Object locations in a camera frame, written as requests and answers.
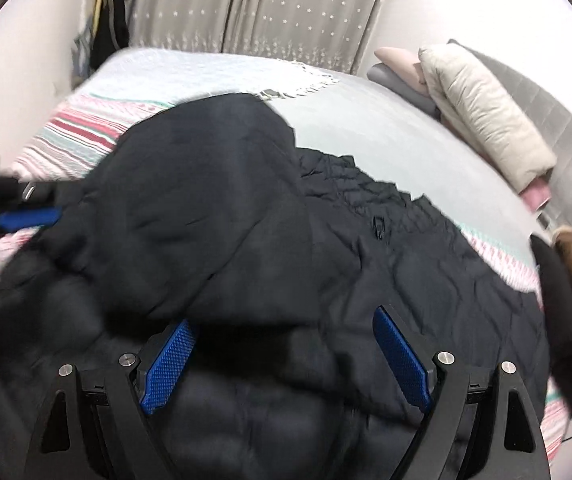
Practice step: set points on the pale pink pillow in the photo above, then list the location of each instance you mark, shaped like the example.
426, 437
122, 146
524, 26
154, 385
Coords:
398, 67

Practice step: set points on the black folded garment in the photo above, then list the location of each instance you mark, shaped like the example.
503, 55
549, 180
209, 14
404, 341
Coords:
556, 310

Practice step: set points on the pink patterned pillow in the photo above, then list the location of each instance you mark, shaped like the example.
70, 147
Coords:
536, 192

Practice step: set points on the blue-grey hanging bag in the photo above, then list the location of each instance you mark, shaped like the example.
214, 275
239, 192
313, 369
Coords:
82, 55

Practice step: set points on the black hanging bag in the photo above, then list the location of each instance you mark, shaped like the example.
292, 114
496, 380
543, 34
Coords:
113, 15

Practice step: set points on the black quilted jacket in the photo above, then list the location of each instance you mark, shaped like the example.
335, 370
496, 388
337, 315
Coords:
266, 260

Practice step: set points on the grey bedsheet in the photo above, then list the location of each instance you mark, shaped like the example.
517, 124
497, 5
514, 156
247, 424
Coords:
391, 150

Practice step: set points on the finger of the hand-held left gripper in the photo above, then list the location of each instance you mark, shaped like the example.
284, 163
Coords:
31, 219

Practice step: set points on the white fringed blanket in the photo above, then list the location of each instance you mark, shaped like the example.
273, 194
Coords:
191, 70

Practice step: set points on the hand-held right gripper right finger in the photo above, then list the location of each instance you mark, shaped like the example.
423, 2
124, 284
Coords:
401, 360

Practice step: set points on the grey star-print curtain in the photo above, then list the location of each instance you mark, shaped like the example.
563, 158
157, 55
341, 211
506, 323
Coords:
266, 5

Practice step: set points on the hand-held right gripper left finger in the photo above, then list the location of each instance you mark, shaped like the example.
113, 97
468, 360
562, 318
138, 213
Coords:
166, 366

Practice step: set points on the grey pillow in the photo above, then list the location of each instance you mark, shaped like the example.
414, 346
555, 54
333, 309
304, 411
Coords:
401, 92

